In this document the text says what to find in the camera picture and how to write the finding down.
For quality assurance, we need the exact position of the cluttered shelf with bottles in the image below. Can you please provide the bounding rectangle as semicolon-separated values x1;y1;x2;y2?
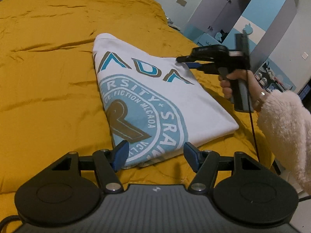
255;58;296;93

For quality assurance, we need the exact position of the blue grey wardrobe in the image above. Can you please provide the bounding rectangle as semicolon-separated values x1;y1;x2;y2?
183;0;299;72

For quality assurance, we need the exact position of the person's right hand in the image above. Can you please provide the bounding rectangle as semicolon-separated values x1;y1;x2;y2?
218;70;268;112

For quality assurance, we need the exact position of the white printed sweatshirt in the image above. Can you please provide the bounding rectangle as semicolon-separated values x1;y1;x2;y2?
93;33;239;168

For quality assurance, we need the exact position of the beige wall switch plate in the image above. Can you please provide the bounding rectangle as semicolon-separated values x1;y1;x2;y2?
176;0;187;7

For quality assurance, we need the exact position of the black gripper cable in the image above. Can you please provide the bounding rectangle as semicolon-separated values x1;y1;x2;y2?
245;69;260;163

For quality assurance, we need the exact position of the mustard yellow bed duvet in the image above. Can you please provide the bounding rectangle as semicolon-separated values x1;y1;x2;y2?
0;0;280;233

